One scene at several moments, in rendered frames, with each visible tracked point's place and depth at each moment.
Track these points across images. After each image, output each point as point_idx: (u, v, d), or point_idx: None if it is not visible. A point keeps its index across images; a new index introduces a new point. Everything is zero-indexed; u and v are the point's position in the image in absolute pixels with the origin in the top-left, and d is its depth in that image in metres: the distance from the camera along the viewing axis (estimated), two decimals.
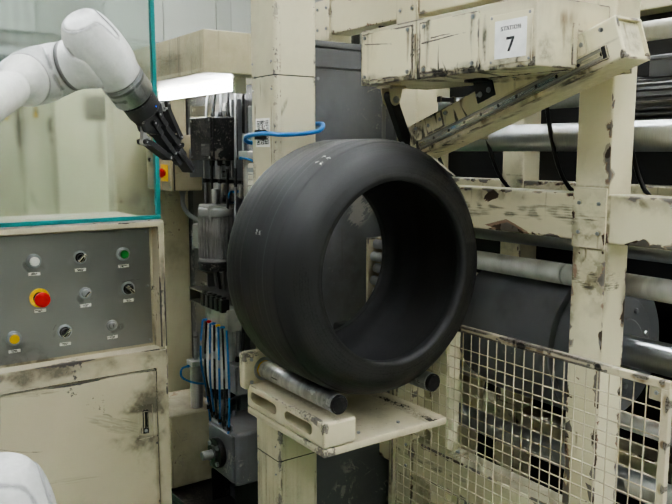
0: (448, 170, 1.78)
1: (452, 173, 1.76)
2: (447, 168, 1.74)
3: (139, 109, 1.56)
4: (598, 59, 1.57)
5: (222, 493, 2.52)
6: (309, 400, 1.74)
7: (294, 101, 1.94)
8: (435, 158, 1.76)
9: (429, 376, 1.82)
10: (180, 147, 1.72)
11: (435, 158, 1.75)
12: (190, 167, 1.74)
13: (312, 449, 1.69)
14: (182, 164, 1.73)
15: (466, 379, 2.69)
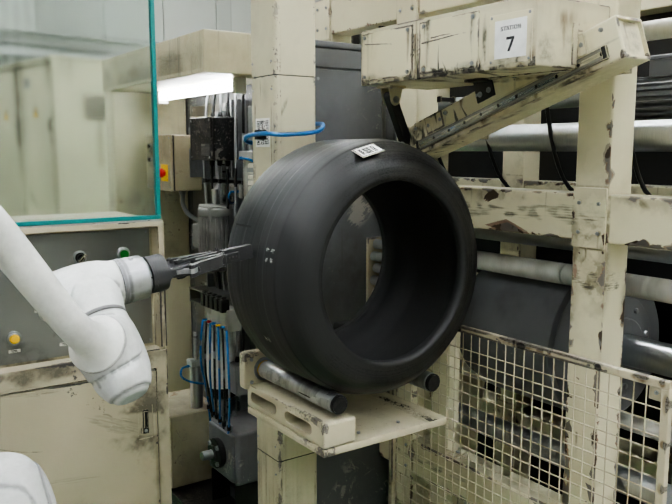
0: (374, 145, 1.64)
1: (380, 149, 1.63)
2: (373, 153, 1.61)
3: None
4: (598, 59, 1.57)
5: (222, 493, 2.52)
6: None
7: (294, 101, 1.94)
8: (356, 149, 1.62)
9: (427, 388, 1.82)
10: (230, 257, 1.56)
11: (356, 151, 1.62)
12: (244, 258, 1.61)
13: (312, 449, 1.69)
14: None
15: (466, 379, 2.69)
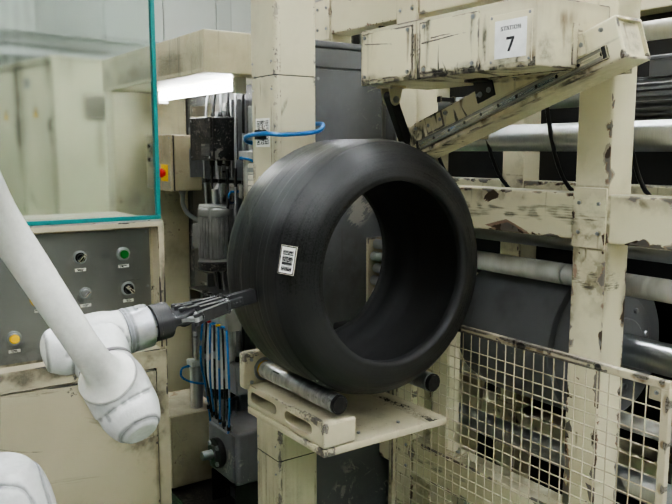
0: (284, 247, 1.54)
1: (293, 249, 1.53)
2: (294, 262, 1.53)
3: None
4: (598, 59, 1.57)
5: (222, 493, 2.52)
6: (307, 394, 1.73)
7: (294, 101, 1.94)
8: (279, 268, 1.54)
9: (437, 375, 1.83)
10: (234, 303, 1.58)
11: (281, 270, 1.54)
12: (248, 302, 1.62)
13: (312, 449, 1.69)
14: None
15: (466, 379, 2.69)
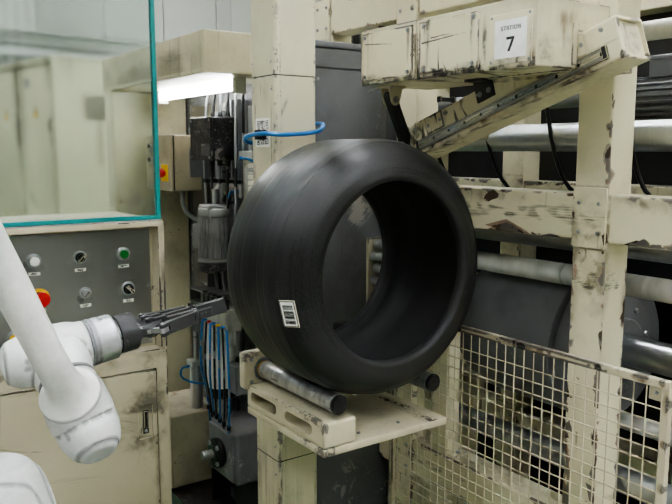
0: (282, 302, 1.55)
1: (291, 303, 1.54)
2: (296, 315, 1.54)
3: None
4: (598, 59, 1.57)
5: (222, 493, 2.52)
6: (310, 401, 1.74)
7: (294, 101, 1.94)
8: (284, 322, 1.57)
9: (432, 374, 1.82)
10: (203, 313, 1.54)
11: (287, 324, 1.56)
12: (218, 312, 1.59)
13: (312, 449, 1.69)
14: None
15: (466, 379, 2.69)
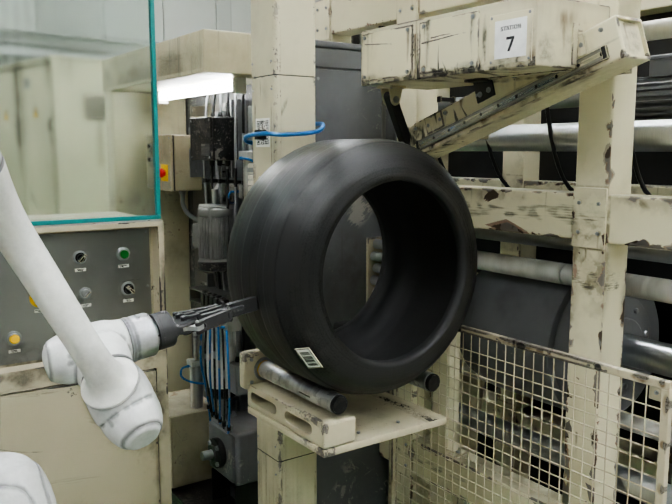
0: (298, 350, 1.59)
1: (307, 350, 1.58)
2: (315, 358, 1.58)
3: None
4: (598, 59, 1.57)
5: (222, 493, 2.52)
6: None
7: (294, 101, 1.94)
8: (307, 365, 1.61)
9: (427, 379, 1.81)
10: (235, 311, 1.58)
11: (310, 366, 1.61)
12: (249, 310, 1.63)
13: (312, 449, 1.69)
14: None
15: (466, 379, 2.69)
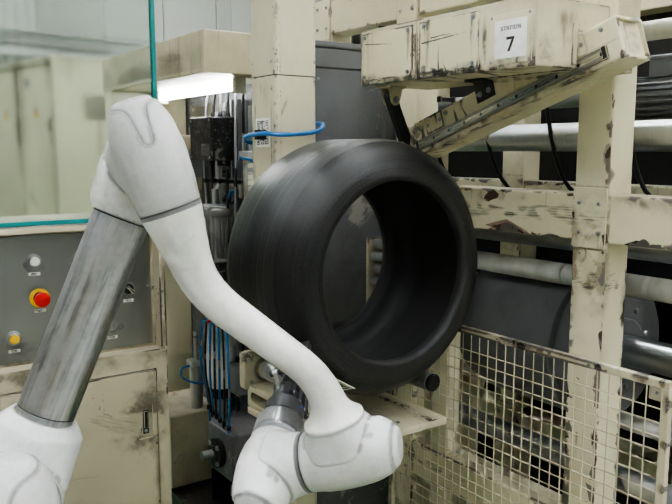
0: None
1: None
2: (345, 384, 1.64)
3: None
4: (598, 59, 1.57)
5: (222, 493, 2.52)
6: None
7: (294, 101, 1.94)
8: None
9: (427, 388, 1.82)
10: None
11: (343, 389, 1.67)
12: (309, 348, 1.57)
13: None
14: None
15: (466, 379, 2.69)
